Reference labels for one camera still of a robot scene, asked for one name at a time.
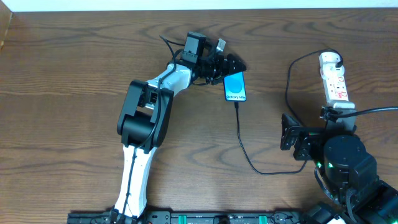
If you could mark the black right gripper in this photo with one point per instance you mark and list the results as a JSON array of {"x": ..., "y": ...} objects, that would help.
[{"x": 299, "y": 142}]

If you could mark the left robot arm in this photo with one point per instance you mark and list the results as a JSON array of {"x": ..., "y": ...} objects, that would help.
[{"x": 144, "y": 117}]

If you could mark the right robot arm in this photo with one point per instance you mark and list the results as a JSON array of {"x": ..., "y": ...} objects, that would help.
[{"x": 344, "y": 170}]

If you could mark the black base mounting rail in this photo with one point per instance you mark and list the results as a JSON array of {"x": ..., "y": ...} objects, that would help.
[{"x": 167, "y": 217}]

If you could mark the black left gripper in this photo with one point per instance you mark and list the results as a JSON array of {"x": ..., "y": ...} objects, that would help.
[{"x": 217, "y": 68}]

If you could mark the white charger adapter plug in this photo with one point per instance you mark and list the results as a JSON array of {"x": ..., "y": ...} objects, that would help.
[{"x": 331, "y": 57}]

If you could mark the white power strip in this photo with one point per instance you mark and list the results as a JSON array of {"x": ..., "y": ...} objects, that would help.
[{"x": 334, "y": 82}]

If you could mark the blue screen Galaxy smartphone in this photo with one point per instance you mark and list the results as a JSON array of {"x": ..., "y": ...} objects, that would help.
[{"x": 234, "y": 87}]

